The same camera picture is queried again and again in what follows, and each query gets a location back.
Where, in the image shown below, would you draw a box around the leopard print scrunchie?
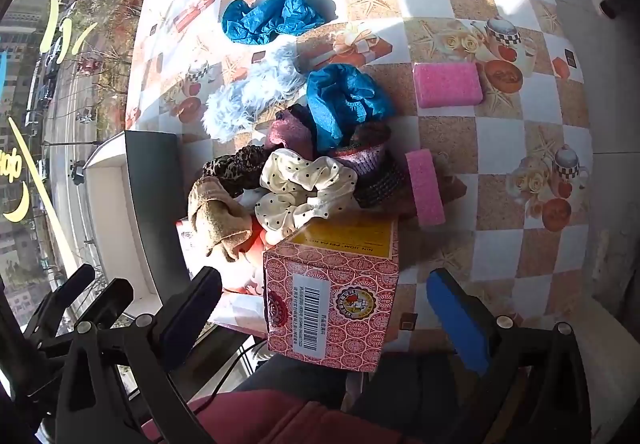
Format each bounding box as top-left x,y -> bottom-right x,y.
201,144 -> 273,199

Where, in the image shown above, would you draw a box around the white fluffy scrunchie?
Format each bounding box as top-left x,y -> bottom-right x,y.
201,44 -> 306,142

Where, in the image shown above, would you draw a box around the person's dark trousers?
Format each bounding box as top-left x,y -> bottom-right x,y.
235,349 -> 481,432

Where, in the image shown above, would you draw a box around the purple and black knit scrunchie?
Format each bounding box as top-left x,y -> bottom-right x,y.
327,124 -> 408,209

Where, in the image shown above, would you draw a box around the large pink sponge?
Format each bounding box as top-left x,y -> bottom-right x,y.
413,61 -> 485,109

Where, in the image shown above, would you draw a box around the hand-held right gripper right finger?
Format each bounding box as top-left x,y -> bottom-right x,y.
426,267 -> 594,444

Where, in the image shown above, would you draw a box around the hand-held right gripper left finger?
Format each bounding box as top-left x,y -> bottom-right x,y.
54,266 -> 223,444

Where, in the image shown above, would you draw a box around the white box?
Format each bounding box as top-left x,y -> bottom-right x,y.
82,130 -> 196,305

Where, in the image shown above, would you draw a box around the blue crinkled cloth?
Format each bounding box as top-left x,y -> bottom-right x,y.
221,0 -> 327,45
305,64 -> 396,151

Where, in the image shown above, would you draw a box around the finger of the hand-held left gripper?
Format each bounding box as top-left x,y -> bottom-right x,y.
27,278 -> 135,397
22,263 -> 97,350

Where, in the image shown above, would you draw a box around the black cable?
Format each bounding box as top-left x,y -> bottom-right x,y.
209,341 -> 258,397

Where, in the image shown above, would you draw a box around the red patterned cardboard box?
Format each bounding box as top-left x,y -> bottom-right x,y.
262,211 -> 401,372

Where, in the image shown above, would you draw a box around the white printed paper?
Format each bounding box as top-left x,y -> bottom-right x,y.
175,219 -> 206,275

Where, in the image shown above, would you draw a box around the narrow pink sponge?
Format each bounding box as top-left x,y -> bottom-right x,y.
404,149 -> 447,228

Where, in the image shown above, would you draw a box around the person's maroon jacket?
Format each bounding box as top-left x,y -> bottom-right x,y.
187,389 -> 406,444

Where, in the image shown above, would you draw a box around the checkered printed tablecloth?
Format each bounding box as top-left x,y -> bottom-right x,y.
125,0 -> 596,340

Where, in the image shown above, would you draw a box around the pink knit scrunchie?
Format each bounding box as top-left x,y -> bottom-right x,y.
263,106 -> 317,160

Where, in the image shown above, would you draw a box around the cream polka dot scrunchie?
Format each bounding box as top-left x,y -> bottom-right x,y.
253,149 -> 358,245

